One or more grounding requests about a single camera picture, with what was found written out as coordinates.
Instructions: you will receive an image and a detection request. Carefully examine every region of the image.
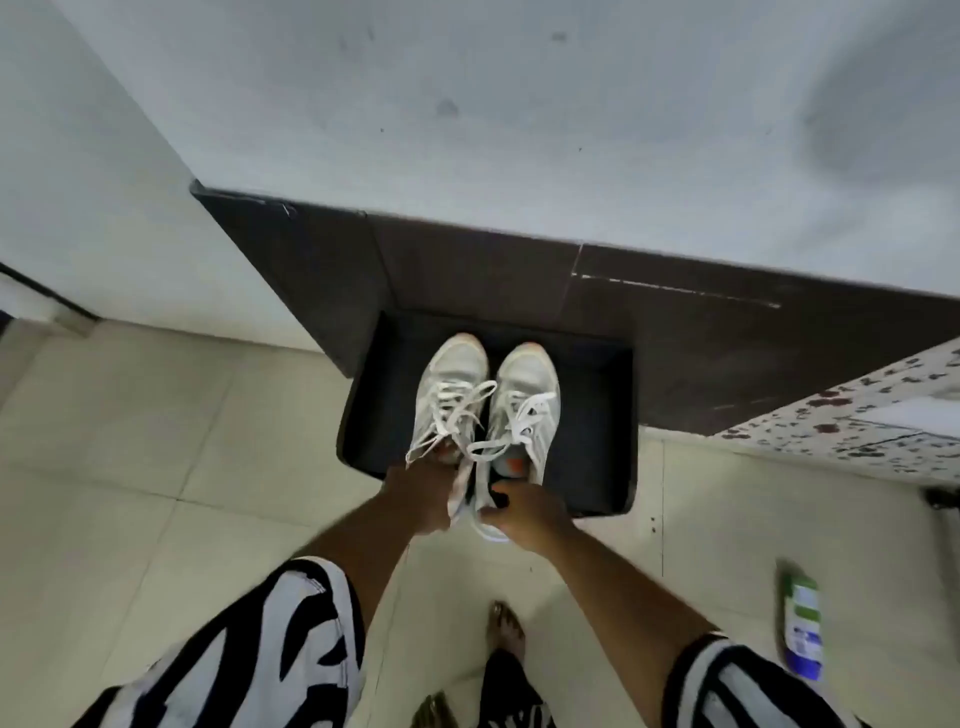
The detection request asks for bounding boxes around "person's left forearm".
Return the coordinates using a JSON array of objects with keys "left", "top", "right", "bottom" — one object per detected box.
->
[{"left": 296, "top": 494, "right": 421, "bottom": 631}]

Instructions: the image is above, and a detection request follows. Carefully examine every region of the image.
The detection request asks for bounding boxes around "zebra striped garment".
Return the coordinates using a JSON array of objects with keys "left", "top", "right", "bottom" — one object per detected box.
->
[{"left": 71, "top": 556, "right": 871, "bottom": 728}]

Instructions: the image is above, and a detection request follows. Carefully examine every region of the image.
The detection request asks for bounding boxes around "person's right hand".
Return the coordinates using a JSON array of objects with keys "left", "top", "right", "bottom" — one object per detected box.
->
[{"left": 479, "top": 479, "right": 579, "bottom": 558}]

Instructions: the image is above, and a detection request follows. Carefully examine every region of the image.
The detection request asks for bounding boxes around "white floral patterned sheet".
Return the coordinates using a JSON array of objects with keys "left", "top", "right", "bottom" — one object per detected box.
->
[{"left": 716, "top": 337, "right": 960, "bottom": 489}]

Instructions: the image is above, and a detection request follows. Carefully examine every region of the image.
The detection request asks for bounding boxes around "person's left hand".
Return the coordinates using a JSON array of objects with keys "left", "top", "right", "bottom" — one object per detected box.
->
[{"left": 378, "top": 449, "right": 460, "bottom": 535}]

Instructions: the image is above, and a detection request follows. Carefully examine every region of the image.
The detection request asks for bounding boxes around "grey sneaker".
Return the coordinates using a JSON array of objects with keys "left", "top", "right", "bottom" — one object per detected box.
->
[
  {"left": 408, "top": 333, "right": 493, "bottom": 526},
  {"left": 468, "top": 342, "right": 562, "bottom": 543}
]

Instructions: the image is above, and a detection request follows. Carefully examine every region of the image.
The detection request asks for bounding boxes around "person's right foot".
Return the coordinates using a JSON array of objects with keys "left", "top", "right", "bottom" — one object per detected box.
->
[{"left": 485, "top": 599, "right": 526, "bottom": 661}]

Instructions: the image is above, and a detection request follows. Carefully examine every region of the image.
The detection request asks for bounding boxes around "green blue white bottle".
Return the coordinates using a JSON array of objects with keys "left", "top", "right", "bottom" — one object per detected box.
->
[{"left": 779, "top": 569, "right": 826, "bottom": 682}]

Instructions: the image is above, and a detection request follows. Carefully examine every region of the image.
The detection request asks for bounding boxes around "dark brown wooden cabinet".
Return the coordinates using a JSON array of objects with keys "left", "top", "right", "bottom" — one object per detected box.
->
[{"left": 191, "top": 181, "right": 960, "bottom": 438}]

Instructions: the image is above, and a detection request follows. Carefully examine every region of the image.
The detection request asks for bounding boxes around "person's right forearm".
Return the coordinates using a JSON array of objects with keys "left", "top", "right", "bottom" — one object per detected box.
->
[{"left": 539, "top": 524, "right": 721, "bottom": 728}]

